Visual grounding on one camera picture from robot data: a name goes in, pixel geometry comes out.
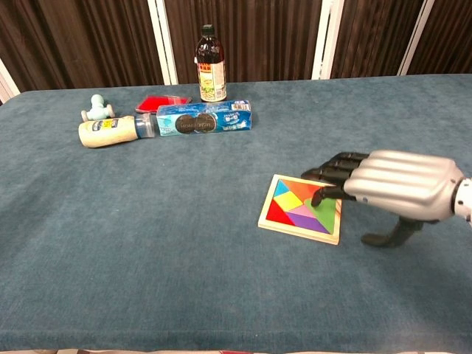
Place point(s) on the dark brown pleated panel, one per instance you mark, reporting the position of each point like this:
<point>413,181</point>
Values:
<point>258,37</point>
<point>372,37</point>
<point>450,37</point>
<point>81,40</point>

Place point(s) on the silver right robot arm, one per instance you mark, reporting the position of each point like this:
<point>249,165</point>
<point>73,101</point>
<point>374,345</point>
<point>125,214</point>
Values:
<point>464,199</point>

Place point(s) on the purple parallelogram puzzle piece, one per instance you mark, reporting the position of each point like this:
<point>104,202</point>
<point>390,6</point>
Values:
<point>306,222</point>

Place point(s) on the green triangle puzzle piece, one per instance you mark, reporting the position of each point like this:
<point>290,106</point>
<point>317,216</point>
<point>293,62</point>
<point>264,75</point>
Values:
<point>326,215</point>

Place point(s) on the dark glass bottle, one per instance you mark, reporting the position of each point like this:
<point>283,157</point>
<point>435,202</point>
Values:
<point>210,73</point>

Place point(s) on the yellow square puzzle piece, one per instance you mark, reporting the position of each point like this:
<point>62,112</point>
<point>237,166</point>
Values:
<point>288,202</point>

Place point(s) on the blue table cloth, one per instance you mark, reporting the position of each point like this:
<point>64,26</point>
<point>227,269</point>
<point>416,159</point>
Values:
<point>147,239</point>

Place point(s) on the light blue triangle puzzle piece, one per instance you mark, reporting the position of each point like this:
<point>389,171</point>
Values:
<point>280,189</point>

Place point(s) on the orange triangle puzzle piece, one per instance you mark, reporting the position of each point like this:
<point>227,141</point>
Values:
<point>300,188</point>

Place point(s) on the pink triangle puzzle piece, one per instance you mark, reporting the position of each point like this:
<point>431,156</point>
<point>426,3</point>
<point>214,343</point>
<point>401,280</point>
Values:
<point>304,211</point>

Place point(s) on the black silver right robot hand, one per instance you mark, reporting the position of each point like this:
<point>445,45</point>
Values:
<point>402,184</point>

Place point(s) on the wooden tangram tray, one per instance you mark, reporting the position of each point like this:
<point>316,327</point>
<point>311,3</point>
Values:
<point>295,232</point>

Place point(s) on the blue cookie box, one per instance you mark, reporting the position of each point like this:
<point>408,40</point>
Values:
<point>221,118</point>

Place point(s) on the red triangle puzzle piece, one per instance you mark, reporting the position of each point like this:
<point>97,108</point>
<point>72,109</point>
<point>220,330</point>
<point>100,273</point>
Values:
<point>276,215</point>

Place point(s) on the cream mayonnaise squeeze bottle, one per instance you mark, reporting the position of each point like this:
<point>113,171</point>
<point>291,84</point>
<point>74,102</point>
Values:
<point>107,132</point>

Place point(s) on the light blue toy roller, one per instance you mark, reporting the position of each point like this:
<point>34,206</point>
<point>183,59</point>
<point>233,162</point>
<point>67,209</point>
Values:
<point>97,108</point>

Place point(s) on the red flat box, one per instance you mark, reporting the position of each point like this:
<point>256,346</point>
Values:
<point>155,104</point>

